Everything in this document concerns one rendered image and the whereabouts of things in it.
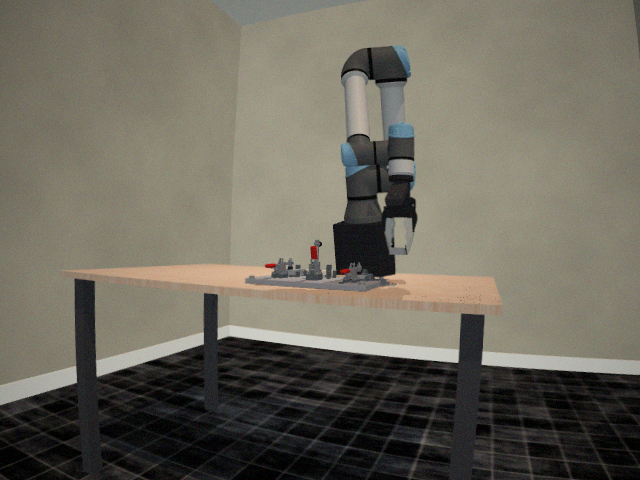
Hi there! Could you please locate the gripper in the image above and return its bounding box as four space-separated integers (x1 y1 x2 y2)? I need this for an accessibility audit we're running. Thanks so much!
382 174 417 254

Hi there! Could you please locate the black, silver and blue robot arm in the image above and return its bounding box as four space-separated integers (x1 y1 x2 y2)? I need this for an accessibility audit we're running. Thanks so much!
341 45 416 224

